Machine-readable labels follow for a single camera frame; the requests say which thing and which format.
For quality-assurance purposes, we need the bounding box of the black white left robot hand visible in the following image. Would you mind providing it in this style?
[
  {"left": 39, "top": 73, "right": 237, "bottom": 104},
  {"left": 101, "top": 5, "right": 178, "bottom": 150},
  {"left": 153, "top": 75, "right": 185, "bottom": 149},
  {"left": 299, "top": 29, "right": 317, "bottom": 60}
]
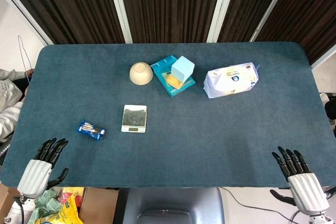
[{"left": 17, "top": 137, "right": 69, "bottom": 199}]

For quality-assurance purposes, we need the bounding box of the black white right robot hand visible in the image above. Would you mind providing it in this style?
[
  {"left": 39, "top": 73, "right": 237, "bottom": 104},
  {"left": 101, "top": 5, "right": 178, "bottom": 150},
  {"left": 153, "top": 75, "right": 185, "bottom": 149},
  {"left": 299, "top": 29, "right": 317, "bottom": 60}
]
[{"left": 269, "top": 146, "right": 330, "bottom": 216}]

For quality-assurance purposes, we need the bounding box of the blue cookie packet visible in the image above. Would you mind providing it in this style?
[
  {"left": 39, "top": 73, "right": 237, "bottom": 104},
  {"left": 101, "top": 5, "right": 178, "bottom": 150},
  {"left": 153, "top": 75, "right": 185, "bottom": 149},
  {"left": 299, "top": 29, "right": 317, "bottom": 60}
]
[{"left": 76, "top": 119, "right": 106, "bottom": 143}]

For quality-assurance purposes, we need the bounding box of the small kitchen scale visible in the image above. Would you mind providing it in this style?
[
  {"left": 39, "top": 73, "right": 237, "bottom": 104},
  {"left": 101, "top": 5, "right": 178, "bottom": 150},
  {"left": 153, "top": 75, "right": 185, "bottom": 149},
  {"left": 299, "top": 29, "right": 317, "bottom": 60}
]
[{"left": 121, "top": 104, "right": 148, "bottom": 133}]

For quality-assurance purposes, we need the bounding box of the pink snack wrapper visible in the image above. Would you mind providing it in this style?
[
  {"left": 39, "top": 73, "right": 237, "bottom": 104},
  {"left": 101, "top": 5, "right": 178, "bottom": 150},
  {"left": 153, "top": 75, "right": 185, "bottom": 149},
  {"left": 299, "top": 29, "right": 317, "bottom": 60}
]
[{"left": 60, "top": 191, "right": 74, "bottom": 205}]

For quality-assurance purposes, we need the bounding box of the white plastic package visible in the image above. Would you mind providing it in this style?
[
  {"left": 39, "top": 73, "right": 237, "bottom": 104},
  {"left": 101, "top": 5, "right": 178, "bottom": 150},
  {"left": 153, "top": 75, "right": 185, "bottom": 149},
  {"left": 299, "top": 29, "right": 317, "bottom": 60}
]
[{"left": 203, "top": 62, "right": 260, "bottom": 99}]

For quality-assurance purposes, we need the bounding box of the green white checked package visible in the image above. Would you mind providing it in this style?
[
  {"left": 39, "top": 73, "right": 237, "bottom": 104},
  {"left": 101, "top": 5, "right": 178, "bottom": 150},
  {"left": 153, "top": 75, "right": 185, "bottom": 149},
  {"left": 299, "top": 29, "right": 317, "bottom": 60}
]
[{"left": 27, "top": 188, "right": 65, "bottom": 224}]

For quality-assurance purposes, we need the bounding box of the brown cardboard box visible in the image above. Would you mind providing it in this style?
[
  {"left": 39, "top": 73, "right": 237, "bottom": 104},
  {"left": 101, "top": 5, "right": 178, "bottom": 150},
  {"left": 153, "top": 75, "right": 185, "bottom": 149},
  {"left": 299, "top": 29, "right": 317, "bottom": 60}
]
[
  {"left": 78, "top": 187, "right": 120, "bottom": 224},
  {"left": 0, "top": 183, "right": 21, "bottom": 218}
]

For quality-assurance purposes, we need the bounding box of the person in white clothes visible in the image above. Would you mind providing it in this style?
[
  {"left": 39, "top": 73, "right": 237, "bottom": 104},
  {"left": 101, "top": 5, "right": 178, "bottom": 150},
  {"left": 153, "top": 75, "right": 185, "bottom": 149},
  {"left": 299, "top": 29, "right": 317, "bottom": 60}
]
[{"left": 0, "top": 68, "right": 35, "bottom": 142}]

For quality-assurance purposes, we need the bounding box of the blue table cloth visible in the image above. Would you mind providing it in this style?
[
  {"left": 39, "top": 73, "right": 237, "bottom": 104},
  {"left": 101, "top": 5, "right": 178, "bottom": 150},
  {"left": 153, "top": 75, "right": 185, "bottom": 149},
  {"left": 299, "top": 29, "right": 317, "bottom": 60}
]
[{"left": 0, "top": 41, "right": 336, "bottom": 189}]

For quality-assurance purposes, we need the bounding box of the beige upturned bowl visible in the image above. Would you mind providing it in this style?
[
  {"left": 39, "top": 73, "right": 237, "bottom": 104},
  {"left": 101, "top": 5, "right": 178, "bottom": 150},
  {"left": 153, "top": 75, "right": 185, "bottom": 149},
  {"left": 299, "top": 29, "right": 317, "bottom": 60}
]
[{"left": 129, "top": 62, "right": 154, "bottom": 86}]

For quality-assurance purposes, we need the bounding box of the teal flat cardboard box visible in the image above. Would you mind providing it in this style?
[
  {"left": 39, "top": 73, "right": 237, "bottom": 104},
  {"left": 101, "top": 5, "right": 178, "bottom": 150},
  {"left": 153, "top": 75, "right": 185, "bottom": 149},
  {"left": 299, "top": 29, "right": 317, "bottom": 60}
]
[{"left": 150, "top": 55, "right": 196, "bottom": 98}]

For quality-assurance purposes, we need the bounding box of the yellow sponge block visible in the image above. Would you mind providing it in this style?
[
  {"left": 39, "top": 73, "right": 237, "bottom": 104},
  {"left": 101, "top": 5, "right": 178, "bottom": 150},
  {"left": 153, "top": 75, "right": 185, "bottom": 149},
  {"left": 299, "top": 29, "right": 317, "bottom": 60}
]
[{"left": 166, "top": 74, "right": 184, "bottom": 89}]

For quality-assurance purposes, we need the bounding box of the dark slatted partition panel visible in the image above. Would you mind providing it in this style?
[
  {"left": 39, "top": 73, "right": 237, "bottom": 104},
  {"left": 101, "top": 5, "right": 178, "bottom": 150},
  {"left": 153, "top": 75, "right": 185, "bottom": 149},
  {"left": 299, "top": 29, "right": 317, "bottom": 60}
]
[
  {"left": 115, "top": 0, "right": 226, "bottom": 44},
  {"left": 251, "top": 0, "right": 336, "bottom": 65},
  {"left": 215, "top": 0, "right": 289, "bottom": 43},
  {"left": 0, "top": 0, "right": 125, "bottom": 45}
]

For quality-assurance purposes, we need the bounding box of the light blue foam cube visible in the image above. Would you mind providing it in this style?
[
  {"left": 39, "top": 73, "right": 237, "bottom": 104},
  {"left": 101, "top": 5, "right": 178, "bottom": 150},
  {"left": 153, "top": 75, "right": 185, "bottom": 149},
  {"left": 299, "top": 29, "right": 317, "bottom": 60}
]
[{"left": 171, "top": 56, "right": 195, "bottom": 83}]

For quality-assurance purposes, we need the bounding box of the black floor cable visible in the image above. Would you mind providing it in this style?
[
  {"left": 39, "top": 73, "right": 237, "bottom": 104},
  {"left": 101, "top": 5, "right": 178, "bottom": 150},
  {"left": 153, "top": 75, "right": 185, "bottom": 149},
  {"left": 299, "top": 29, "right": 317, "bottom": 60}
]
[{"left": 223, "top": 188, "right": 310, "bottom": 222}]

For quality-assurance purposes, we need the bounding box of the thin grey wire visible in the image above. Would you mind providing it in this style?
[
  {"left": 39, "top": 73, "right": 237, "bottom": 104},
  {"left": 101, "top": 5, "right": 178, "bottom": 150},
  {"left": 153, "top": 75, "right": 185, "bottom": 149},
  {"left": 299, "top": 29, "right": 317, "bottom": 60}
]
[{"left": 17, "top": 35, "right": 34, "bottom": 83}]

